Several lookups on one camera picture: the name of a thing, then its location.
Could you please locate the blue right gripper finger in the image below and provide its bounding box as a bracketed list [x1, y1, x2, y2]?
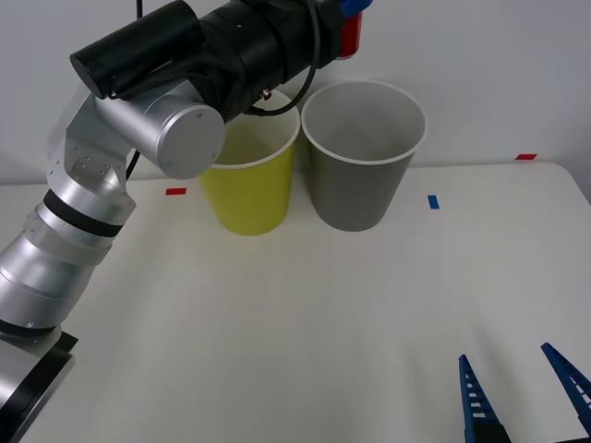
[458, 353, 513, 443]
[540, 341, 591, 436]

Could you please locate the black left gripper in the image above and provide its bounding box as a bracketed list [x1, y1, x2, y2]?
[275, 0, 372, 87]

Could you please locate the red drink can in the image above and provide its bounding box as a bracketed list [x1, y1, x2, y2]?
[340, 11, 366, 60]

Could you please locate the grey plastic bin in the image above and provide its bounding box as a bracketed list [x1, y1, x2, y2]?
[300, 79, 429, 233]

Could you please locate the yellow-green plastic bin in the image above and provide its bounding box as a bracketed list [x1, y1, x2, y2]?
[198, 90, 302, 237]

